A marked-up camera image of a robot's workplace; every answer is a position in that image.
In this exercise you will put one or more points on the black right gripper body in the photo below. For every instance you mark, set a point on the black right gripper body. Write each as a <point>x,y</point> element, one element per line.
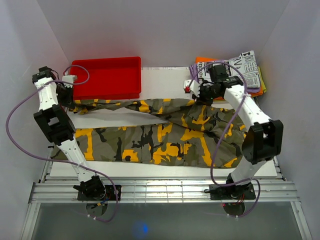
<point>206,95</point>

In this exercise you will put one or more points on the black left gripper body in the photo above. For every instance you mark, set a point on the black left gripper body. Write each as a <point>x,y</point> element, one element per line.
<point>64,94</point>

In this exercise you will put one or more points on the camouflage yellow green trousers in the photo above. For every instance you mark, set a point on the camouflage yellow green trousers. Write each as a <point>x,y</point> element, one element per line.
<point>191,134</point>

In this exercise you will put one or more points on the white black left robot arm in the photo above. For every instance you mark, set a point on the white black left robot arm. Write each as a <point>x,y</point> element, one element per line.
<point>52,118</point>

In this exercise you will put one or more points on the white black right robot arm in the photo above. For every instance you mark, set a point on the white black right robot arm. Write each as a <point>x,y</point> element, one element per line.
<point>262,142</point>

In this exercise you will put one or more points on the purple folded trousers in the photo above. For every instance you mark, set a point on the purple folded trousers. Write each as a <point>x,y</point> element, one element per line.
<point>251,75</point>

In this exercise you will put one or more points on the orange folded trousers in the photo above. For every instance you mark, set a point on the orange folded trousers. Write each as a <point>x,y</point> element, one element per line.
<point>236,62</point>

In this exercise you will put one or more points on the newspaper print folded trousers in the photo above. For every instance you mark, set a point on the newspaper print folded trousers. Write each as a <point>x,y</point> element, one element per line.
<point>230,71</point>

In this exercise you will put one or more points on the yellow-green folded trousers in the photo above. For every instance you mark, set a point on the yellow-green folded trousers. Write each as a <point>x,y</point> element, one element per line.
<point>263,88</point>

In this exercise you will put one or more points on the red plastic tray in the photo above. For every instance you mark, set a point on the red plastic tray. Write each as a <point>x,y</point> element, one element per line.
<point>110,78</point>

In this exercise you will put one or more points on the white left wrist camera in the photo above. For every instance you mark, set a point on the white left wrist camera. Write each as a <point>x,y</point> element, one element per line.
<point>69,79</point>

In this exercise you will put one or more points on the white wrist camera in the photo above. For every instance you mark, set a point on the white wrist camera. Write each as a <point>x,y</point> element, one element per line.
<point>69,79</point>
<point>191,87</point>

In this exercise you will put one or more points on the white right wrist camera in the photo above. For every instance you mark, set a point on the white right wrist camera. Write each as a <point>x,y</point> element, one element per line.
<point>191,87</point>

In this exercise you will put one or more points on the aluminium frame rail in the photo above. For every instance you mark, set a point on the aluminium frame rail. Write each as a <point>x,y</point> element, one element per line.
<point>160,191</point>

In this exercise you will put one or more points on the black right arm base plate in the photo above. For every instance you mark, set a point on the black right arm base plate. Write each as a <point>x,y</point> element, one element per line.
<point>235,192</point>

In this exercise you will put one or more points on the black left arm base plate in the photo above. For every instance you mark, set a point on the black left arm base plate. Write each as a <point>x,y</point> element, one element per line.
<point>107,193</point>

